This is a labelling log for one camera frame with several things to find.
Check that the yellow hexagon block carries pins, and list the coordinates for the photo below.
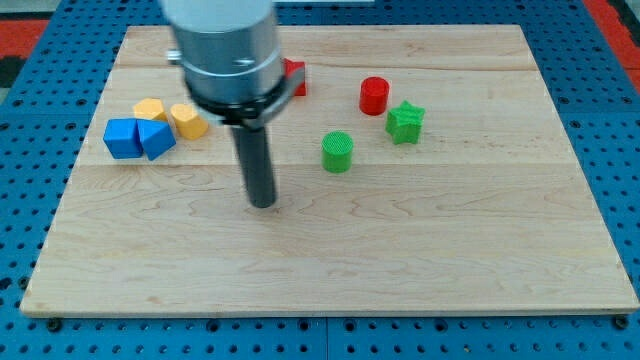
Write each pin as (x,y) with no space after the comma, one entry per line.
(151,109)

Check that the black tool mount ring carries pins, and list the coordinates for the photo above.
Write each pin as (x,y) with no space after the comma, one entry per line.
(252,115)

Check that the green star block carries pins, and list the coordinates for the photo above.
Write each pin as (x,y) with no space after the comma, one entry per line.
(404,123)

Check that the green cylinder block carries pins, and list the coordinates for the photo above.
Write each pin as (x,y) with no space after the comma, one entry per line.
(337,150)

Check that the blue triangle block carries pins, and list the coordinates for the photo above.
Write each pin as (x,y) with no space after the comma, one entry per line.
(156,137)

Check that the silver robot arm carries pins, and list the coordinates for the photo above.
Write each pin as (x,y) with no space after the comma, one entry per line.
(231,56)

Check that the blue cube block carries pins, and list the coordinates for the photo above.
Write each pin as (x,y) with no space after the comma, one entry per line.
(121,136)

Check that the yellow cylinder block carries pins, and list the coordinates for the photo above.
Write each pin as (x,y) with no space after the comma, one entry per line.
(188,121)

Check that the red cylinder block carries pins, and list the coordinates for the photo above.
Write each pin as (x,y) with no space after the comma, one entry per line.
(374,92)

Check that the red star block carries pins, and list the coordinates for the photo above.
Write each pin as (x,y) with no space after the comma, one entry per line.
(295,72)

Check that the wooden board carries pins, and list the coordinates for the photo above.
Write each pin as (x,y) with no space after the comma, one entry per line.
(488,214)

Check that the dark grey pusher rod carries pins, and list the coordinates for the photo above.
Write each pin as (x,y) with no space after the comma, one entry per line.
(253,153)

